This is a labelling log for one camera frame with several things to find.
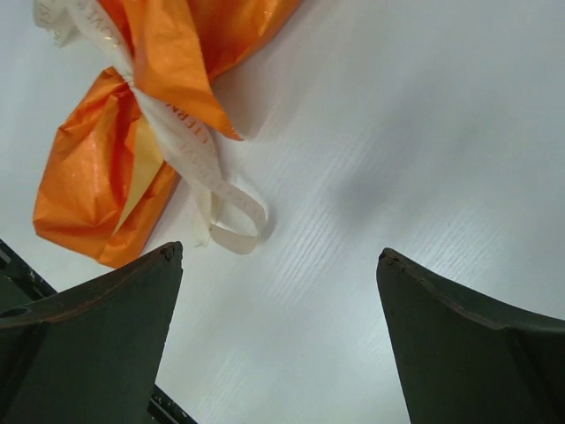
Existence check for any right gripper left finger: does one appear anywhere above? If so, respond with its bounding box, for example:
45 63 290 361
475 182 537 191
0 240 184 424

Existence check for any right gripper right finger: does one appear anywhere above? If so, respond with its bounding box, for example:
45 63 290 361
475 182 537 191
376 248 564 423

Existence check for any orange wrapping paper sheet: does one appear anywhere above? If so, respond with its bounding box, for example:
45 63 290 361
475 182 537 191
33 1 298 268

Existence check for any cream ribbon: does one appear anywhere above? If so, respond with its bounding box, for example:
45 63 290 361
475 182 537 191
34 1 267 254

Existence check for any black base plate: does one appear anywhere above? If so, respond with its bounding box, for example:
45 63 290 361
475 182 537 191
0 238 200 424

